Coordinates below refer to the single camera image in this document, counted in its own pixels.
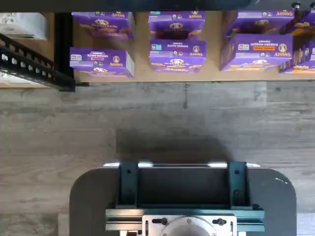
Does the purple Annie's bunny grahams box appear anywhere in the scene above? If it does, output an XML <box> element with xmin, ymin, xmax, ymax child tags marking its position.
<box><xmin>71</xmin><ymin>11</ymin><xmax>135</xmax><ymax>40</ymax></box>
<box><xmin>69</xmin><ymin>47</ymin><xmax>135</xmax><ymax>78</ymax></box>
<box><xmin>148</xmin><ymin>10</ymin><xmax>206</xmax><ymax>41</ymax></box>
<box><xmin>149</xmin><ymin>39</ymin><xmax>208</xmax><ymax>74</ymax></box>

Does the purple Annie's hidden veggies box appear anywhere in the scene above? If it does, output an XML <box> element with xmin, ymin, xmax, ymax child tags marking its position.
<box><xmin>220</xmin><ymin>33</ymin><xmax>294</xmax><ymax>72</ymax></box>
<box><xmin>222</xmin><ymin>10</ymin><xmax>295</xmax><ymax>40</ymax></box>

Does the purple Annie's macaroni box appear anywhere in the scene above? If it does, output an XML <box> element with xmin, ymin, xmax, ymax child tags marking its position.
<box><xmin>280</xmin><ymin>11</ymin><xmax>315</xmax><ymax>37</ymax></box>
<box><xmin>279</xmin><ymin>40</ymin><xmax>315</xmax><ymax>74</ymax></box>

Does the silver metal bar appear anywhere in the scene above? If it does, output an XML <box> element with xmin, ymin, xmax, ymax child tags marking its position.
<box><xmin>103</xmin><ymin>161</ymin><xmax>261</xmax><ymax>169</ymax></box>

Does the silver mounting plate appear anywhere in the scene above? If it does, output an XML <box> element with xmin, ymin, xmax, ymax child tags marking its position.
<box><xmin>142</xmin><ymin>214</ymin><xmax>238</xmax><ymax>236</ymax></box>

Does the white carton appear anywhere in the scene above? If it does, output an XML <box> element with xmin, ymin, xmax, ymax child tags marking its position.
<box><xmin>0</xmin><ymin>12</ymin><xmax>48</xmax><ymax>40</ymax></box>

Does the teal aluminium base frame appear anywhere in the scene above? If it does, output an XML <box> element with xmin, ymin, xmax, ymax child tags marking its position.
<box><xmin>105</xmin><ymin>161</ymin><xmax>265</xmax><ymax>233</ymax></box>

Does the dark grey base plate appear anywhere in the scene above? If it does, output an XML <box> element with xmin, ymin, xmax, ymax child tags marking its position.
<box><xmin>69</xmin><ymin>167</ymin><xmax>297</xmax><ymax>236</ymax></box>

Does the black metal shelf frame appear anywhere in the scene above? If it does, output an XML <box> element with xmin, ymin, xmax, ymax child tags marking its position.
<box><xmin>54</xmin><ymin>0</ymin><xmax>315</xmax><ymax>93</ymax></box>

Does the black perforated shelf frame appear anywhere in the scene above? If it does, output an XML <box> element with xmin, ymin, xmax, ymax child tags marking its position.
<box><xmin>0</xmin><ymin>33</ymin><xmax>76</xmax><ymax>93</ymax></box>

